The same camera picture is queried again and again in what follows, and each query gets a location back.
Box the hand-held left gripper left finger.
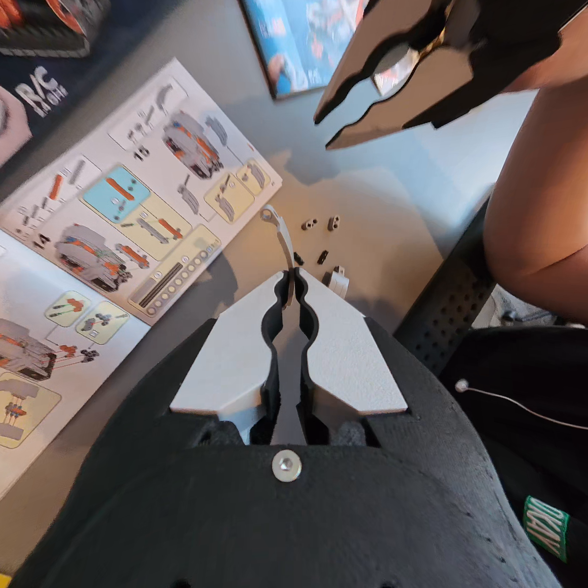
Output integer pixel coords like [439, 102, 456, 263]
[169, 271, 288, 445]

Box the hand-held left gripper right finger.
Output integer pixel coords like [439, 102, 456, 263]
[293, 268, 409, 445]

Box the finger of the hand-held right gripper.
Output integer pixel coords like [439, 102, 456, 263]
[314, 0, 445, 126]
[324, 46, 475, 150]

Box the grey curved fender piece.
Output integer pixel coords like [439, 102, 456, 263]
[322, 266, 351, 297]
[259, 204, 297, 311]

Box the person's right forearm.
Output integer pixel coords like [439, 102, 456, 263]
[482, 14, 588, 324]

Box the grey desk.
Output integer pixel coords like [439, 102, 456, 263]
[0, 0, 538, 575]

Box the blue robot kit booklet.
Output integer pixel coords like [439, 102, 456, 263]
[239, 0, 368, 99]

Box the black perforated panel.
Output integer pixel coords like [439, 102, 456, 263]
[394, 195, 499, 377]

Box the open instruction manual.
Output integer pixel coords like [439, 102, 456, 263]
[0, 57, 283, 501]

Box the person's black clothing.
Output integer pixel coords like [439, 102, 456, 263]
[439, 324, 588, 588]

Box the blue robot kit box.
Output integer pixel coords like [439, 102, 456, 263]
[0, 0, 154, 203]

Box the white cord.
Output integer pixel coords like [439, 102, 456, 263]
[455, 378, 588, 432]

